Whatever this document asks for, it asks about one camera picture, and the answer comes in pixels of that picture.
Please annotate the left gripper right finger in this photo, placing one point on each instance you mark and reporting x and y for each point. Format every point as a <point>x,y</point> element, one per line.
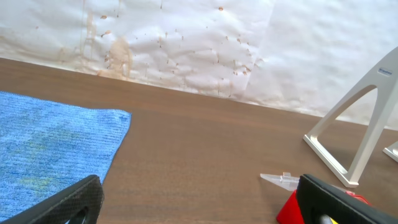
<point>329,199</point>

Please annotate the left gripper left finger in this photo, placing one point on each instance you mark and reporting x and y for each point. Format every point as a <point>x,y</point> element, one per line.
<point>71,200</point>

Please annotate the red and yellow tip box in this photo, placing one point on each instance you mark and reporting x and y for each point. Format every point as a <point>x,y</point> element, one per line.
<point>289,211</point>

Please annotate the blue cloth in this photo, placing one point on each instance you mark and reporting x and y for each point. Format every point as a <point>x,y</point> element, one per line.
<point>46,140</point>

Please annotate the white and blue stand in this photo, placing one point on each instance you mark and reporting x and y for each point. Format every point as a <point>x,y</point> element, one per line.
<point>373,124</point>

